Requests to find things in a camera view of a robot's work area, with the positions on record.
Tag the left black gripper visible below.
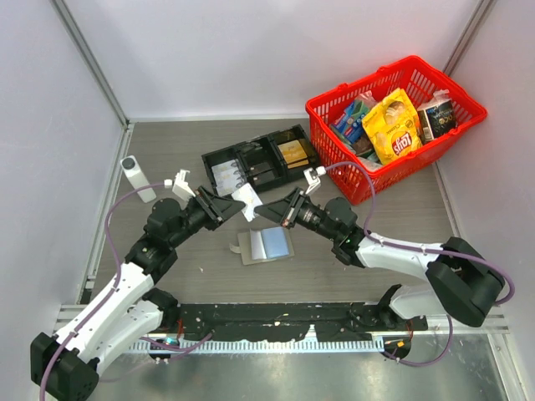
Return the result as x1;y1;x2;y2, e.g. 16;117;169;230
168;185;244;248

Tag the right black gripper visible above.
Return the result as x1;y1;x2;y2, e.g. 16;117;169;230
256;186;339;241

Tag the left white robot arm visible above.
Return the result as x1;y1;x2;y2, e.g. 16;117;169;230
30;187;246;400

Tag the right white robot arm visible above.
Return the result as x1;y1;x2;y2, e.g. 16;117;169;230
255;189;505;330

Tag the white cards stack in tray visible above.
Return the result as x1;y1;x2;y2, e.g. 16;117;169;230
211;159;247;196

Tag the black cards stack in tray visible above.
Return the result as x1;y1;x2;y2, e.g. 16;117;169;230
249;161;278;185

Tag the black three-compartment card tray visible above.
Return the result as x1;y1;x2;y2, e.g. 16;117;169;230
201;124;319;198

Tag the gold cards stack in tray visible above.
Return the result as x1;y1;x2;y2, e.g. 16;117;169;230
278;140;313;170

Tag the white cylindrical bottle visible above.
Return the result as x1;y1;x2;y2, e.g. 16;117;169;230
120;155;156;203

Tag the blue toothpaste box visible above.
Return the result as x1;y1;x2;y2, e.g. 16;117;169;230
329;103;364;145

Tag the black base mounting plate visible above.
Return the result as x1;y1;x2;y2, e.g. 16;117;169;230
149;302;428;343

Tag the green sponge pack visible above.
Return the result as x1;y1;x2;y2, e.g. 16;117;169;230
349;99;369;124

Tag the yellow Lays chips bag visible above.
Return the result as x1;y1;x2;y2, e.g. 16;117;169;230
362;88;423;165

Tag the red plastic shopping basket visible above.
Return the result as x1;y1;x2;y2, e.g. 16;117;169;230
305;55;487;205

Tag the black coffee package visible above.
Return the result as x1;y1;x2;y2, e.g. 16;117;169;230
417;99;457;144

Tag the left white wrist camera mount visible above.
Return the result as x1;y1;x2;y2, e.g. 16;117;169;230
164;169;195;202

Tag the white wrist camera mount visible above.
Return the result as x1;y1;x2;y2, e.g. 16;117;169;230
164;169;195;202
303;166;327;195

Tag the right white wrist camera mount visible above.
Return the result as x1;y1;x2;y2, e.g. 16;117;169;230
303;166;327;195

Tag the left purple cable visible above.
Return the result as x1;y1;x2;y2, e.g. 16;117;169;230
38;179;217;401

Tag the purple cable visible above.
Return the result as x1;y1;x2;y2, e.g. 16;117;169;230
315;161;516;368
38;179;217;401

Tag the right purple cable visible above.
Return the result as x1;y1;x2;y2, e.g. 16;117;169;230
315;161;516;368

